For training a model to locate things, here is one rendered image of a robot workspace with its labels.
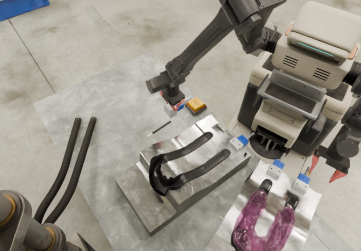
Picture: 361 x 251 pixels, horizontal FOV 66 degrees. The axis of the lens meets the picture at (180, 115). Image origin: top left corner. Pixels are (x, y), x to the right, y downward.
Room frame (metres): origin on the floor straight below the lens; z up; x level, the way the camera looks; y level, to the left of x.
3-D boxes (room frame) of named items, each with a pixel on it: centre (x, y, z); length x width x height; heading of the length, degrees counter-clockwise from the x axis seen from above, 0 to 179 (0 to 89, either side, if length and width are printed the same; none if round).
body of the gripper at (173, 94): (0.77, 0.04, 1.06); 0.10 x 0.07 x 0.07; 37
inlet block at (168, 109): (0.79, 0.01, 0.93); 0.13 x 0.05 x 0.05; 127
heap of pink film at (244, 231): (0.30, -0.31, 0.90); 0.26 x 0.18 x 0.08; 146
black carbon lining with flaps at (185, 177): (0.52, -0.04, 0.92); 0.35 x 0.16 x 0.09; 128
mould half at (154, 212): (0.52, -0.02, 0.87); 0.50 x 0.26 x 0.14; 128
